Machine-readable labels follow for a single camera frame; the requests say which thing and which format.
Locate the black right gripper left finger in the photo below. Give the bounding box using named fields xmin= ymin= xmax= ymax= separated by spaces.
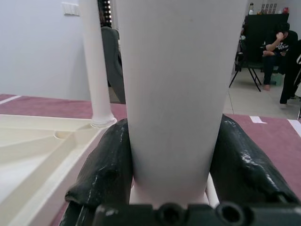
xmin=64 ymin=118 xmax=135 ymax=208

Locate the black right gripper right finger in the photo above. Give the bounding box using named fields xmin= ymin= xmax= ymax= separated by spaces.
xmin=209 ymin=114 xmax=301 ymax=205

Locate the white plastic children table top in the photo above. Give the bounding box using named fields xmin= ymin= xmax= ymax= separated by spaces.
xmin=0 ymin=114 xmax=118 ymax=226

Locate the maroon table cloth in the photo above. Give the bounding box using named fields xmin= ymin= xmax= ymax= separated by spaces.
xmin=0 ymin=93 xmax=301 ymax=226

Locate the short white tape strip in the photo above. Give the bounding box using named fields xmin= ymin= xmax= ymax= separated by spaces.
xmin=249 ymin=115 xmax=268 ymax=124

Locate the black folding chair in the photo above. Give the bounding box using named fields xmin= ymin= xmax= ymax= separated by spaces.
xmin=229 ymin=39 xmax=268 ymax=92

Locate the dark grey armchair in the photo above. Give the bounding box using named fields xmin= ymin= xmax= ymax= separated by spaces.
xmin=101 ymin=25 xmax=127 ymax=104

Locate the seated person in black shirt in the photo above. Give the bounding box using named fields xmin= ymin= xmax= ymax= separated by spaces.
xmin=260 ymin=22 xmax=299 ymax=91

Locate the black cabinet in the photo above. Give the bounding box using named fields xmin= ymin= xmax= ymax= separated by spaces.
xmin=243 ymin=13 xmax=290 ymax=63

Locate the white wall switch panel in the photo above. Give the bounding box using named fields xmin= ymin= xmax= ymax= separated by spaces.
xmin=61 ymin=1 xmax=81 ymax=16

